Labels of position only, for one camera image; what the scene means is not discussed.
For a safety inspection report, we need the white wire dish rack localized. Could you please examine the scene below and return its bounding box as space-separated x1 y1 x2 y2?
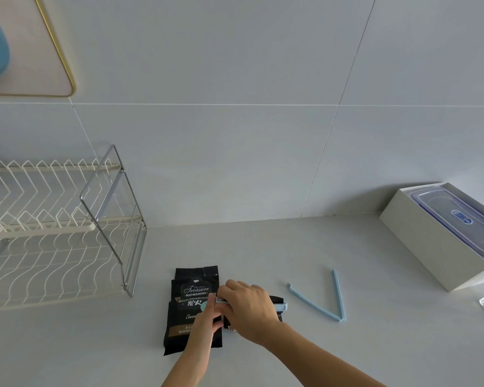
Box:
0 157 147 313

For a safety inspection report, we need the person's right forearm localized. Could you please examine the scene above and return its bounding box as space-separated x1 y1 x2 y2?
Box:
262 331 397 387

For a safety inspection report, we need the person's left forearm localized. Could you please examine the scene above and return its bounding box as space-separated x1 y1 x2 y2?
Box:
161 346 213 387

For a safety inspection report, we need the clear container with blue lid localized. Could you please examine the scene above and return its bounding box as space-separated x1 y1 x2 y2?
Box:
410 188 484 261

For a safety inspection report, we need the open light blue sealing clip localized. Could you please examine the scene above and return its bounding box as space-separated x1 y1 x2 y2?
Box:
286 268 347 323

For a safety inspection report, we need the chrome dish rack frame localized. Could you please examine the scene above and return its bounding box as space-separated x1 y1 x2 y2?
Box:
79 144 148 298

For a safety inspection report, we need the white cardboard box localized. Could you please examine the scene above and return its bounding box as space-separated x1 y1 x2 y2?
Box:
379 181 484 293

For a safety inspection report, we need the person's right hand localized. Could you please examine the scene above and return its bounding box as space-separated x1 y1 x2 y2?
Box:
217 279 285 348

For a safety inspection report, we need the person's left hand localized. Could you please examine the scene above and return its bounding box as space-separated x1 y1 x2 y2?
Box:
185 305 226 353

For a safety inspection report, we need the light blue bag sealing clip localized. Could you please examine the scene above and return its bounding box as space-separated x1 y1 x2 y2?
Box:
196 299 288 313

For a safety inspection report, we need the gold framed board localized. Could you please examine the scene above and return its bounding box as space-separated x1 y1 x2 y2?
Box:
0 0 77 98

